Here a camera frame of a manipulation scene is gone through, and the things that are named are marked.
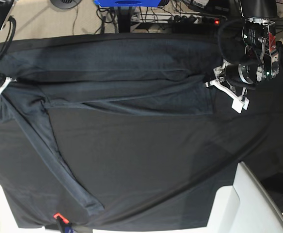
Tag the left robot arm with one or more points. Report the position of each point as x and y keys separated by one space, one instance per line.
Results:
x=261 y=59

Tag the dark grey T-shirt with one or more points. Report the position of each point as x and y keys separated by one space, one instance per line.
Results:
x=152 y=77

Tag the black table cloth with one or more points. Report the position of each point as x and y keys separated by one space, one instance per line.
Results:
x=151 y=173

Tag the blue plastic box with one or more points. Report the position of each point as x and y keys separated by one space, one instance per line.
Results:
x=131 y=3

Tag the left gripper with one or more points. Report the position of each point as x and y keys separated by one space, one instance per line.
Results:
x=245 y=74

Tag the red blue clamp bottom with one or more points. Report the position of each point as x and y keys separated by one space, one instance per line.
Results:
x=64 y=225

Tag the white power strip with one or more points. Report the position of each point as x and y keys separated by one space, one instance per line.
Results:
x=151 y=17

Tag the round grey floor base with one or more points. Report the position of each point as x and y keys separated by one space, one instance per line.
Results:
x=65 y=4

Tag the black table leg post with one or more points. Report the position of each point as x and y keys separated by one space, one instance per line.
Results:
x=124 y=15

